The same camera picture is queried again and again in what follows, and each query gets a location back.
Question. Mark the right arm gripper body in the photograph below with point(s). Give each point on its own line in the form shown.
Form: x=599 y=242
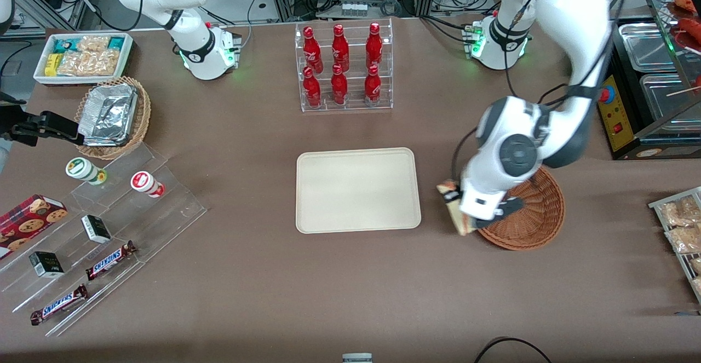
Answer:
x=28 y=127

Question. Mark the triangular sandwich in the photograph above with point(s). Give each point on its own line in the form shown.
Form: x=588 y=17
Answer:
x=452 y=204

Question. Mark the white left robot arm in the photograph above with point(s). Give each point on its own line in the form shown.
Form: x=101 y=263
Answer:
x=569 y=23

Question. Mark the round brown wicker basket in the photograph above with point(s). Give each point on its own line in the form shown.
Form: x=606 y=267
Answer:
x=539 y=218

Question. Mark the oval tan wicker basket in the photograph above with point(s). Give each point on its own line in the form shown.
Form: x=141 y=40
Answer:
x=143 y=119

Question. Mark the cream rectangular plastic tray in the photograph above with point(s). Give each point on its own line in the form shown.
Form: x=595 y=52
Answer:
x=356 y=190

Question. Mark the aluminium foil container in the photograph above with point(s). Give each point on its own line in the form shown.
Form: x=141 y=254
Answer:
x=107 y=114

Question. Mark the green lid snack cup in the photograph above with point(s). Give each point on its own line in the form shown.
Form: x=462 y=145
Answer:
x=82 y=169

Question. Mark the white rectangular snack bin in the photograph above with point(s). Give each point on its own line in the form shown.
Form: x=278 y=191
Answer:
x=39 y=77

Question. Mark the yellow snack packet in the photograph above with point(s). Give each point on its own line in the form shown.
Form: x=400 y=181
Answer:
x=51 y=65

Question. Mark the large clear nut bag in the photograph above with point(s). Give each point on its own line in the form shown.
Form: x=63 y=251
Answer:
x=87 y=63

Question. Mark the teal snack packet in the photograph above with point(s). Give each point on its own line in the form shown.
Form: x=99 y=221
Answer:
x=116 y=42
x=64 y=45

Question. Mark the small clear nut bag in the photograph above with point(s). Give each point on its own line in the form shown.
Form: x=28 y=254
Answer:
x=93 y=43

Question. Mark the red cookie box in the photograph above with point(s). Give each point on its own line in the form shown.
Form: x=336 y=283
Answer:
x=27 y=220

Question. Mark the red lid snack cup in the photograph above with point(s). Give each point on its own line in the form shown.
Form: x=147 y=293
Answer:
x=144 y=182

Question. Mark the small black carton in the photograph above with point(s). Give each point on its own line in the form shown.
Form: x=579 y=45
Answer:
x=96 y=229
x=46 y=264

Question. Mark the black food warmer cabinet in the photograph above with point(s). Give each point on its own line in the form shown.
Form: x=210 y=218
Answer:
x=619 y=127

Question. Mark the snickers chocolate bar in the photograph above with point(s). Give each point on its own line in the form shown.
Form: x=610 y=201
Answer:
x=109 y=260
x=59 y=304

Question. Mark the clear acrylic stepped display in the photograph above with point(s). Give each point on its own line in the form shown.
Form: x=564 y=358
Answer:
x=181 y=209

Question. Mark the clear acrylic bottle rack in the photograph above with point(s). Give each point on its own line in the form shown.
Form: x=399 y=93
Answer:
x=386 y=103

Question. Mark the clear bag of snacks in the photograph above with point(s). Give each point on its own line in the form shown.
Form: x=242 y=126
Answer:
x=679 y=212
x=696 y=265
x=697 y=286
x=684 y=240

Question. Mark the red cola bottle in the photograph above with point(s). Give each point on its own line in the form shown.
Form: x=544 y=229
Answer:
x=340 y=48
x=374 y=45
x=372 y=85
x=311 y=89
x=339 y=86
x=312 y=51

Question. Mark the small grey device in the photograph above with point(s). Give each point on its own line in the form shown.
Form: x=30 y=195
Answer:
x=357 y=358

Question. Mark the steel warmer pan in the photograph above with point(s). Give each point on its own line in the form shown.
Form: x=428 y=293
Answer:
x=665 y=97
x=649 y=45

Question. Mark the white power strip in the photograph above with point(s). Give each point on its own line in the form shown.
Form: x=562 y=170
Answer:
x=354 y=9

